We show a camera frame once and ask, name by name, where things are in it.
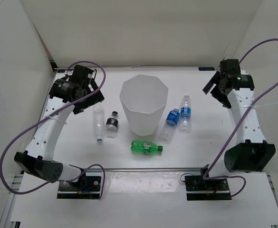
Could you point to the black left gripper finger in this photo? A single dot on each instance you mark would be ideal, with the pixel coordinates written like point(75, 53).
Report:
point(92, 86)
point(94, 99)

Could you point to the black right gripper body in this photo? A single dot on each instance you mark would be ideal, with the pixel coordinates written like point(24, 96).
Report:
point(221, 91)

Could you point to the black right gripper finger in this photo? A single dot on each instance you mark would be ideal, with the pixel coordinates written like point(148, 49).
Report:
point(221, 97)
point(213, 81)

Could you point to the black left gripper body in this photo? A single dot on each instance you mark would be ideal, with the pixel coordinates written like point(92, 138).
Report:
point(86, 91)

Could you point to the clear unlabeled plastic bottle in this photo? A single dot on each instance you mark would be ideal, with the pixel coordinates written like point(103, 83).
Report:
point(98, 122)

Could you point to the black label small bottle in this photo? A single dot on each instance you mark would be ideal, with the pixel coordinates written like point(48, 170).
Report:
point(111, 126)

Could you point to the blue label bottle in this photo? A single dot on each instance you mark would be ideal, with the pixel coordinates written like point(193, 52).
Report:
point(185, 112)
point(169, 126)

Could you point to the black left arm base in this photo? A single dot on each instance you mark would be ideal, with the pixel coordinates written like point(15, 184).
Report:
point(87, 187)

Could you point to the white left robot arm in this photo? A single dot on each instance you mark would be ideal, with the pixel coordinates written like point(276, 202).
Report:
point(37, 159)

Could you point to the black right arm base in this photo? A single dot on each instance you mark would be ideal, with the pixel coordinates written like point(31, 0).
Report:
point(198, 189)

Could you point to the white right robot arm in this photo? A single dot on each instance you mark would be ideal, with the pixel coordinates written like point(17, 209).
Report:
point(251, 152)

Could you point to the white plastic bin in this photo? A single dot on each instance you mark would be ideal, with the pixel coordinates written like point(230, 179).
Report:
point(144, 100)

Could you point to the green plastic soda bottle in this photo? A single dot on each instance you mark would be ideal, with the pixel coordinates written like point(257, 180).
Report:
point(145, 148)

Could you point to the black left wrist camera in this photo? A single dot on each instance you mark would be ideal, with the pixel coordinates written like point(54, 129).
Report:
point(81, 75)

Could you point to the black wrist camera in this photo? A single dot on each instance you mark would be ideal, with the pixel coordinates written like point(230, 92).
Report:
point(229, 67)
point(81, 75)

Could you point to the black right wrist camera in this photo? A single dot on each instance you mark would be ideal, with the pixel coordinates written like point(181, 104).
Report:
point(229, 67)

